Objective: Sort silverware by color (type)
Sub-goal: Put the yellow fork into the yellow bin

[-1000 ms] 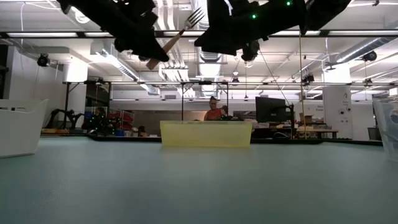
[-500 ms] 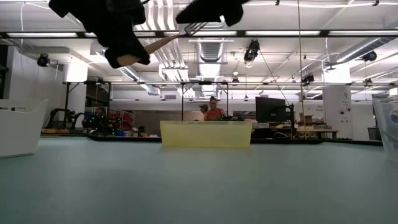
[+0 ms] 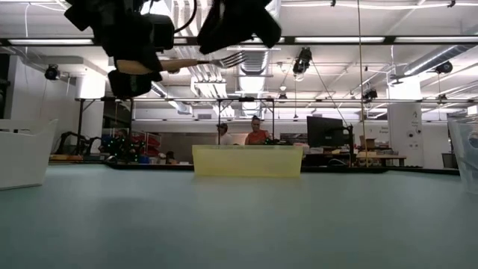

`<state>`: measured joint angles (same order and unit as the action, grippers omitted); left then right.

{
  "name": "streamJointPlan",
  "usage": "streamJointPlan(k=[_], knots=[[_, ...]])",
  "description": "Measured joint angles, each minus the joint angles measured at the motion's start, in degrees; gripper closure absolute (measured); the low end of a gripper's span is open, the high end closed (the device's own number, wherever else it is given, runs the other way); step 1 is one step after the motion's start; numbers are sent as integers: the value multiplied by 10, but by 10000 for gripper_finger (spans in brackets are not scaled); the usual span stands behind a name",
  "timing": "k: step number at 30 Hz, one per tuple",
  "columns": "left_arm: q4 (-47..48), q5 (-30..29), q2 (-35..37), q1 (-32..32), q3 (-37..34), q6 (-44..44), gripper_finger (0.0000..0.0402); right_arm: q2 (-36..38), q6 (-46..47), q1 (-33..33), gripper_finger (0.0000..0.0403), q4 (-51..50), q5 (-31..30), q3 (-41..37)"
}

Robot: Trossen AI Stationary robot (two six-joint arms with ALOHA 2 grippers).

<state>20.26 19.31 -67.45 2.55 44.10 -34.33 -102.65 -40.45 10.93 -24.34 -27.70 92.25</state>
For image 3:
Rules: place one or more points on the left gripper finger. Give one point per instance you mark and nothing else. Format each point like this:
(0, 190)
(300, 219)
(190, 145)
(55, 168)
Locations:
(140, 60)
(128, 84)

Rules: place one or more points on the black background robot arm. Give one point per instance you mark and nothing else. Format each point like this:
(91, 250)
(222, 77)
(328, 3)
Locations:
(74, 140)

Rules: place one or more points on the overhead LED light bar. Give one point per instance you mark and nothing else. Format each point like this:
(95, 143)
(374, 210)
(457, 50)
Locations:
(336, 40)

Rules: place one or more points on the person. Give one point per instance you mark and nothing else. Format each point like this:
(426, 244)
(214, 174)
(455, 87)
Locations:
(224, 136)
(257, 135)

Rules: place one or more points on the white plastic bin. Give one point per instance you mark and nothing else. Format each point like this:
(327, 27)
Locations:
(22, 157)

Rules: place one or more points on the black computer monitor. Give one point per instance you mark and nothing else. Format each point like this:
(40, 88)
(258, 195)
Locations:
(323, 130)

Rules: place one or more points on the yellow plastic bin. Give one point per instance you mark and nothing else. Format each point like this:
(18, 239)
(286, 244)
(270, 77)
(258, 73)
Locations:
(246, 162)

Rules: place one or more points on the green table mat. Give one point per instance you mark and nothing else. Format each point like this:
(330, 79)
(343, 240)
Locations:
(239, 231)

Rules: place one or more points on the white building pillar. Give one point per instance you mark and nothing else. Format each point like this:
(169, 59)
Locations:
(405, 123)

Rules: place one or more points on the background desk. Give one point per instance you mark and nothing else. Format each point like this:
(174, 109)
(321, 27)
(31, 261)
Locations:
(381, 157)

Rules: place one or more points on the clear plastic bin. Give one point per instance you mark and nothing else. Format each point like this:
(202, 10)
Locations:
(467, 153)

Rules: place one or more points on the silver ventilation duct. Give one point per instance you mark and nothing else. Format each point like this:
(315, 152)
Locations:
(254, 74)

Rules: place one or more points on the black background rig frame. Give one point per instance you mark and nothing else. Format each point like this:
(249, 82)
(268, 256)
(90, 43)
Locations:
(80, 127)

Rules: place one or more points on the black ceiling camera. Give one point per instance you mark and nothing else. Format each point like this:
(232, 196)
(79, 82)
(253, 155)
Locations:
(444, 67)
(369, 94)
(302, 63)
(52, 73)

